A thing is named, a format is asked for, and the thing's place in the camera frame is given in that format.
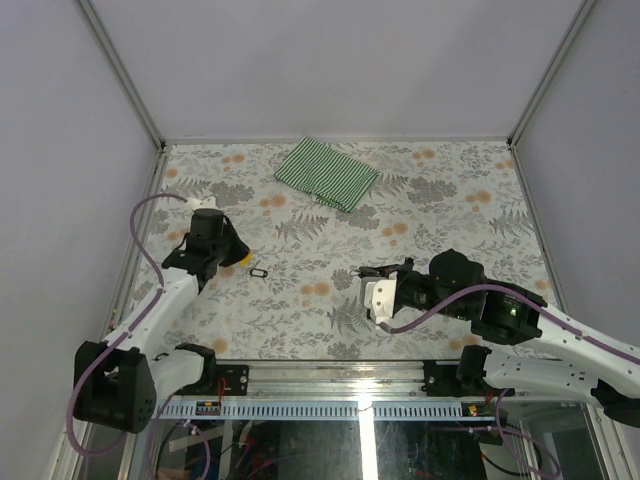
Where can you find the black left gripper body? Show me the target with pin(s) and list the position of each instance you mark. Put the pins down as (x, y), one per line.
(231, 249)

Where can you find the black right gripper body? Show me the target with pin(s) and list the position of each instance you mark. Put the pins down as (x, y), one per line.
(418, 291)

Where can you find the yellow key tag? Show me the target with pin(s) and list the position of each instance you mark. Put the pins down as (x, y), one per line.
(246, 260)

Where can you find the black tag with white label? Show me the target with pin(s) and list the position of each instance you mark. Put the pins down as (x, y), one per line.
(258, 273)

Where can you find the large silver keyring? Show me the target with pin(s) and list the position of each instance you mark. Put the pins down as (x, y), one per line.
(373, 272)

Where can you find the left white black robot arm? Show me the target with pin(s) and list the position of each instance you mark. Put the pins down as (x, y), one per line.
(119, 381)

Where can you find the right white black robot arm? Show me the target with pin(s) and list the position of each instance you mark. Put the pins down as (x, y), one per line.
(531, 345)

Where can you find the floral patterned table mat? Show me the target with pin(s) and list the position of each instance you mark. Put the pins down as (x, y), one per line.
(430, 197)

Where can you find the green white striped cloth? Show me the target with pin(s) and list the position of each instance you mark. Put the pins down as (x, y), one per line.
(331, 178)

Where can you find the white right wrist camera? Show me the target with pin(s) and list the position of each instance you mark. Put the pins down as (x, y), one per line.
(377, 295)

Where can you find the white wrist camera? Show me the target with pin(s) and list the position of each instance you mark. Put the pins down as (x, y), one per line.
(377, 295)
(206, 203)

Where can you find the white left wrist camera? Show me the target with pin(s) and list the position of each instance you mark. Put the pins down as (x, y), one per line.
(206, 203)

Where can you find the aluminium mounting rail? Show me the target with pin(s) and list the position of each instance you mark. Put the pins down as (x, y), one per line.
(332, 378)

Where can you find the white slotted cable duct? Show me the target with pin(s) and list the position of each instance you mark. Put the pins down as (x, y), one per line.
(319, 410)

